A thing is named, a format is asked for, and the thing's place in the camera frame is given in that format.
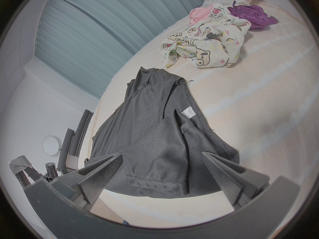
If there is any blue-green curtain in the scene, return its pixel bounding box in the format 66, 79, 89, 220
36, 0, 212, 100

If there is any bed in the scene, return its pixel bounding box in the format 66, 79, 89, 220
86, 0, 319, 227

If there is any pink garment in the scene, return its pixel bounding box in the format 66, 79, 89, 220
189, 5, 215, 26

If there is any purple garment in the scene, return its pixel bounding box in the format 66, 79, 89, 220
228, 5, 279, 29

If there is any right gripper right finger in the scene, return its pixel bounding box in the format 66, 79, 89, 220
201, 151, 270, 206

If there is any white printed pyjama top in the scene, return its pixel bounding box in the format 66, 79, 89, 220
160, 5, 251, 69

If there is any black chest of drawers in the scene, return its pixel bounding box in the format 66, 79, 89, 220
72, 110, 94, 157

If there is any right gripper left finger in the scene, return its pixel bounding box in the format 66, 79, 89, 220
51, 153, 124, 206

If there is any round white-framed mirror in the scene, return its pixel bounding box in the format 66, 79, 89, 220
42, 136, 60, 156

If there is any black T-shirt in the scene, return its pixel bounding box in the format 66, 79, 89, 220
85, 66, 241, 199

